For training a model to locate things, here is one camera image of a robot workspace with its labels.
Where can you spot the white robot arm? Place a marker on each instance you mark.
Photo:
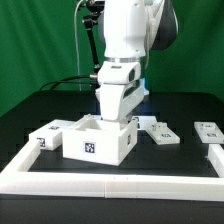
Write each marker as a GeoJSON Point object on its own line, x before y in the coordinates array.
{"type": "Point", "coordinates": [130, 30]}

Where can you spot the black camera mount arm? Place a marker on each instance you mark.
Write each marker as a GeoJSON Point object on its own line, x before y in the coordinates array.
{"type": "Point", "coordinates": [93, 46]}

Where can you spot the white cabinet door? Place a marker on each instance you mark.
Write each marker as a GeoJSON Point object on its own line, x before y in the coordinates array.
{"type": "Point", "coordinates": [209, 132]}
{"type": "Point", "coordinates": [161, 134]}

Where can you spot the white marker base plate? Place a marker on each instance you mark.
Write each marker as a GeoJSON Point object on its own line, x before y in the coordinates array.
{"type": "Point", "coordinates": [144, 122]}

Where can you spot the white U-shaped fence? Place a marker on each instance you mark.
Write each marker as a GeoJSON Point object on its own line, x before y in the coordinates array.
{"type": "Point", "coordinates": [16, 178]}

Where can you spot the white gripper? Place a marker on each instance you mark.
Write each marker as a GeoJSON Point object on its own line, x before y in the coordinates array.
{"type": "Point", "coordinates": [117, 101]}

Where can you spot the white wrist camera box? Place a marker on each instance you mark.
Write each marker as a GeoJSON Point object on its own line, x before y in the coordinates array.
{"type": "Point", "coordinates": [119, 73]}

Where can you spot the white cabinet body box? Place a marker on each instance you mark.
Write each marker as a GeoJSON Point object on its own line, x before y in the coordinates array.
{"type": "Point", "coordinates": [99, 141]}

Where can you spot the white cabinet top block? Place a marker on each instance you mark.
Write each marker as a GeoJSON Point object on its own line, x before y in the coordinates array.
{"type": "Point", "coordinates": [50, 135]}

